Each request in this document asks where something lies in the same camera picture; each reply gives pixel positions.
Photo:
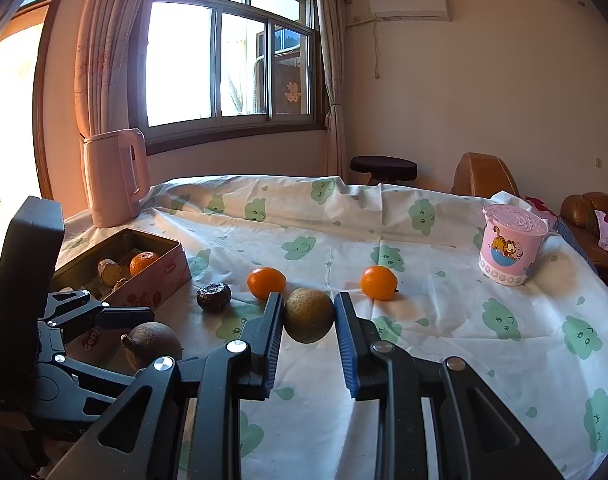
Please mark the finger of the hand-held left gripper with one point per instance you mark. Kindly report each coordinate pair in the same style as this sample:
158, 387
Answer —
83, 385
128, 318

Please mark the orange patterned curtain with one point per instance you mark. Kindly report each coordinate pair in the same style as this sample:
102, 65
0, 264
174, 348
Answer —
103, 60

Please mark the pink electric kettle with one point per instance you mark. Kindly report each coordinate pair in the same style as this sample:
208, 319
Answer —
113, 180

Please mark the small green kiwi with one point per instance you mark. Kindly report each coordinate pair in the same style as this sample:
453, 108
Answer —
309, 316

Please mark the white air conditioner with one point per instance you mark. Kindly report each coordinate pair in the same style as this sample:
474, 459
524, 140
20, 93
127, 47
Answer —
409, 6

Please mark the dark round stool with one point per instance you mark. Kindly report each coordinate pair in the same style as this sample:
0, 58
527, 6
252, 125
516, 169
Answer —
384, 166

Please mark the purple passion fruit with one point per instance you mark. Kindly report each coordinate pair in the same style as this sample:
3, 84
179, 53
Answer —
153, 345

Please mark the round tan topped slice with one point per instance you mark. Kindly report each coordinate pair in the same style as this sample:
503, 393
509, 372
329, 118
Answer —
108, 271

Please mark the white green patterned tablecloth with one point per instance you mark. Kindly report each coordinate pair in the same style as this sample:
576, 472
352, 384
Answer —
434, 360

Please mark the rectangular metal tin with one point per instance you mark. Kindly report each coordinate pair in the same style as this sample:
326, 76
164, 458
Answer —
168, 270

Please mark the beige curtain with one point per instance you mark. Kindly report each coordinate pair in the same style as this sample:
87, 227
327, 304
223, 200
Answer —
334, 85

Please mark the pink window sticker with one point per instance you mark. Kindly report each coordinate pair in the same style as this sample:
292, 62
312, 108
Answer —
293, 92

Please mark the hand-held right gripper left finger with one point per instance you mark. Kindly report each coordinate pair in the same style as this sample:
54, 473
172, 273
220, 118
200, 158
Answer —
271, 355

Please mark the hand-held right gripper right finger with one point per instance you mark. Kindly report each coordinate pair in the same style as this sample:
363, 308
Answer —
348, 355

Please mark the sliding glass window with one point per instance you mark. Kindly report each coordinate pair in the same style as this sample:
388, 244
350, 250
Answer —
183, 60

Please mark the brown leather armchair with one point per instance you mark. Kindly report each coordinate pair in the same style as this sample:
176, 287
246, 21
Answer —
479, 175

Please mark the white wall pipe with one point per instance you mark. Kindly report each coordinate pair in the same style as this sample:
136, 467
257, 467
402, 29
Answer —
376, 50

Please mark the pink cartoon cup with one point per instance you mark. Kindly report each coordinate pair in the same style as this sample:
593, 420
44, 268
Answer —
509, 245

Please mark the brown leather sofa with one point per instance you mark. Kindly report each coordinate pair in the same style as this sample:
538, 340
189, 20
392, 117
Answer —
579, 215

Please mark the brown white banded piece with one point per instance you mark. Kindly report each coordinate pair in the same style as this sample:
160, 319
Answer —
121, 285

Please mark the orange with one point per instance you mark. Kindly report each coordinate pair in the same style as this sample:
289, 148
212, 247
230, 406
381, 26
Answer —
267, 282
143, 262
379, 282

